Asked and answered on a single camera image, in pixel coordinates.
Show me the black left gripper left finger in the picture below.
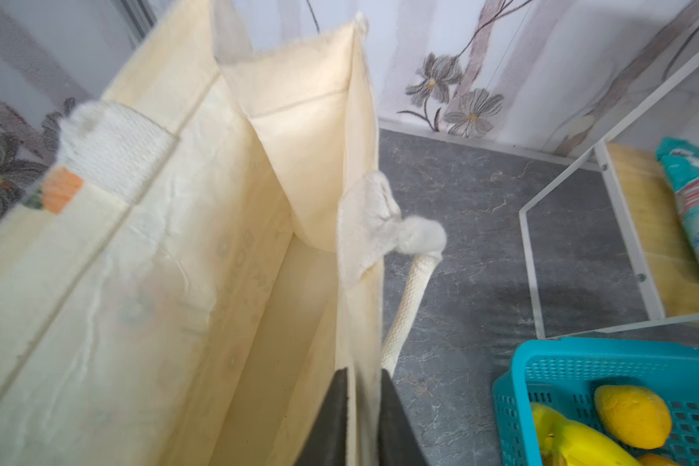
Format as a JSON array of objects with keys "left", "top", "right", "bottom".
[{"left": 294, "top": 368, "right": 349, "bottom": 466}]

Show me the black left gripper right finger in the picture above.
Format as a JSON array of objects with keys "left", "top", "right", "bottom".
[{"left": 378, "top": 369, "right": 428, "bottom": 466}]

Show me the yellow banana bunch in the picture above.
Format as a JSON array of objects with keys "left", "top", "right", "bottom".
[{"left": 530, "top": 403, "right": 640, "bottom": 465}]

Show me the cream floral grocery tote bag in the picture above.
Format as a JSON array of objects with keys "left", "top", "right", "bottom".
[{"left": 0, "top": 1, "right": 447, "bottom": 465}]

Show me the orange fruit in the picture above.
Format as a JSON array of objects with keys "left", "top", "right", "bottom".
[{"left": 637, "top": 454, "right": 679, "bottom": 466}]

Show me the teal plastic basket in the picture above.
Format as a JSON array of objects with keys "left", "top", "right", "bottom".
[{"left": 492, "top": 338, "right": 699, "bottom": 465}]

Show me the yellow lemon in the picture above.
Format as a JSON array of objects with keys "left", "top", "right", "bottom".
[{"left": 593, "top": 386, "right": 673, "bottom": 450}]

